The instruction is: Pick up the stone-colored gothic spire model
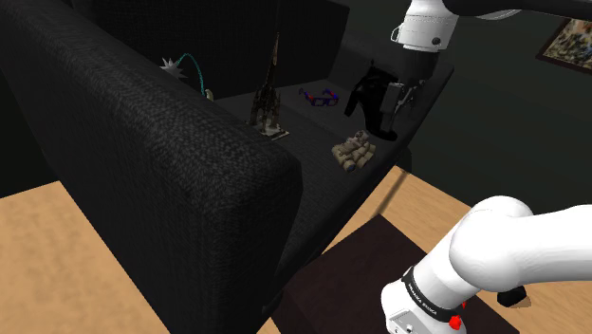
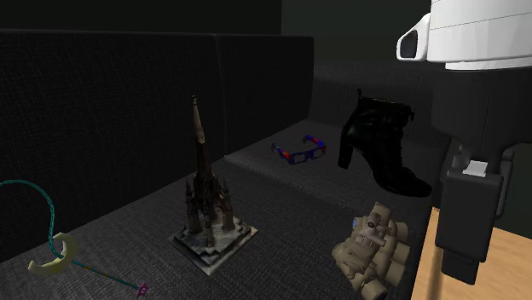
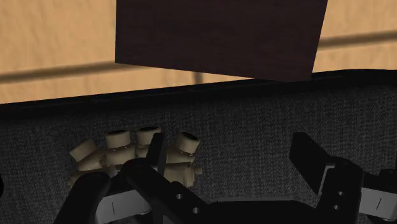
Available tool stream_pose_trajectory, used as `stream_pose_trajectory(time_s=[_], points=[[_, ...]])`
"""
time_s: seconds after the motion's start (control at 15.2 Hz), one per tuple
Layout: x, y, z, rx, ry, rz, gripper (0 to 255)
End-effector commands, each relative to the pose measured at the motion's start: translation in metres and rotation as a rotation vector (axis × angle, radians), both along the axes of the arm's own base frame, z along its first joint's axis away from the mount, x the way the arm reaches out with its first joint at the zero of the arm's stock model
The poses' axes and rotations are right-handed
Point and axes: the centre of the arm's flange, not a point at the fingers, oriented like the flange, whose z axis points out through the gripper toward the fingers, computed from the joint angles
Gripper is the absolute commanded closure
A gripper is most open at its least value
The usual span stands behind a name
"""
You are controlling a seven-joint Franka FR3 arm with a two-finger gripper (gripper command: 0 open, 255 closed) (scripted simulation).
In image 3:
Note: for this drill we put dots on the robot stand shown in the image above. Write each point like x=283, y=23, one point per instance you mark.
x=217, y=34

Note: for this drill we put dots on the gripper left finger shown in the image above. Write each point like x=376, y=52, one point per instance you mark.
x=145, y=183

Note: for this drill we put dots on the beige multi-tube figure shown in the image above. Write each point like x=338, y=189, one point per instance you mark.
x=119, y=145

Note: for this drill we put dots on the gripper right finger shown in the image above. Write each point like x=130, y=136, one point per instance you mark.
x=341, y=183

